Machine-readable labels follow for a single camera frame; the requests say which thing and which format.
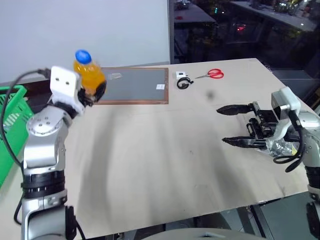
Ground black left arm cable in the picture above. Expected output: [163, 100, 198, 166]
[0, 68, 52, 226]

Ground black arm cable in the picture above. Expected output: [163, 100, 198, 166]
[272, 109, 306, 173]
[0, 68, 52, 226]

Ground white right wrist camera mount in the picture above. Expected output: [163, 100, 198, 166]
[270, 86, 301, 144]

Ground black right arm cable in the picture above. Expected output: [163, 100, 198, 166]
[272, 109, 306, 173]

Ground dark window frame post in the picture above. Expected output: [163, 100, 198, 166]
[167, 0, 176, 65]

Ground long dark background bench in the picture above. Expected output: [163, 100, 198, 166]
[229, 0, 319, 33]

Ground grey rounded shape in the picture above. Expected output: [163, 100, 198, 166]
[139, 226, 253, 240]

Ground crinkled clear plastic packet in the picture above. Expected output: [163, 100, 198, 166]
[257, 136, 302, 159]

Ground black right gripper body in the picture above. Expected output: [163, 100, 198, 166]
[245, 101, 279, 141]

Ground red handled scissors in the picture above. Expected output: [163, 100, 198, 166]
[194, 68, 225, 81]

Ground orange juice bottle blue cap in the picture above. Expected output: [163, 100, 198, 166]
[72, 49, 107, 99]

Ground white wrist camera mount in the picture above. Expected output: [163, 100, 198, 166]
[48, 65, 86, 114]
[270, 86, 301, 144]

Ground grey mat with copper border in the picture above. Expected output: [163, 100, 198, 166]
[95, 66, 170, 106]

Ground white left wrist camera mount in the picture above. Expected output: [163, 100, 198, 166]
[48, 65, 86, 114]

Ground dark background table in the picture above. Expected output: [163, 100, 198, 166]
[174, 1, 218, 63]

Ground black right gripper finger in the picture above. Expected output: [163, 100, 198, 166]
[216, 103, 254, 117]
[222, 135, 267, 149]

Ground dark panel under table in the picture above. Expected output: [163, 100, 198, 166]
[249, 191, 312, 240]

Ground green plastic basket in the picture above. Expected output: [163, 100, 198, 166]
[0, 84, 35, 189]

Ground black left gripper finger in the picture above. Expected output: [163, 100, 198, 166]
[94, 80, 108, 102]

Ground black coiled cable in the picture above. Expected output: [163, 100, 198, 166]
[176, 77, 195, 90]

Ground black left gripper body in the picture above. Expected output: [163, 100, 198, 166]
[77, 86, 98, 108]

